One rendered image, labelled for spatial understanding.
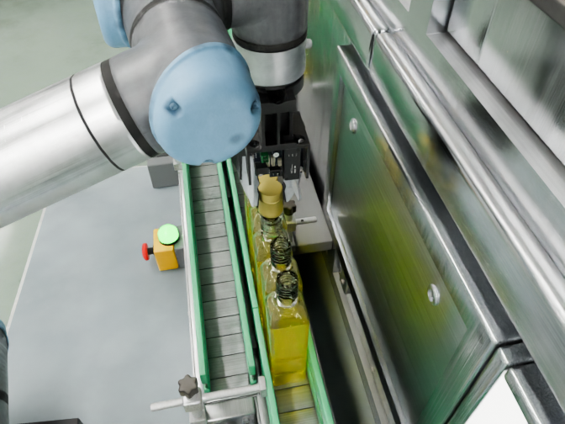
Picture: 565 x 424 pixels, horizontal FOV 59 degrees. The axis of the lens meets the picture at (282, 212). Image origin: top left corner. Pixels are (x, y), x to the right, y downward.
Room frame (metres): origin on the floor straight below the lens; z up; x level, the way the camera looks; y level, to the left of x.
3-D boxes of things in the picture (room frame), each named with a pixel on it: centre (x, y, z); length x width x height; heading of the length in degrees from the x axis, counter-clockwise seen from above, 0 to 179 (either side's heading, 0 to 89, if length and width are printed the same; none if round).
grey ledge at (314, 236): (1.11, 0.03, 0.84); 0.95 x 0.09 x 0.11; 11
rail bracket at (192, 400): (0.29, 0.11, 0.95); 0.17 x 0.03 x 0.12; 101
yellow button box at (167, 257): (0.70, 0.25, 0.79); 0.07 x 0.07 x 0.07; 11
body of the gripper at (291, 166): (0.46, 0.01, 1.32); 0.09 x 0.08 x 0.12; 10
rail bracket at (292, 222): (0.64, -0.03, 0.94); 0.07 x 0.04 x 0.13; 101
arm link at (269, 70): (0.47, 0.01, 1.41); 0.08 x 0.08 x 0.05
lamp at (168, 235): (0.70, 0.25, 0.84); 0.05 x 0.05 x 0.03
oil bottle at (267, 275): (0.43, 0.00, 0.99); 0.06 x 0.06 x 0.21; 12
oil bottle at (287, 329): (0.37, -0.01, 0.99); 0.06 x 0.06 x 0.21; 11
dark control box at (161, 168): (0.98, 0.31, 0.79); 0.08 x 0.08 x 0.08; 11
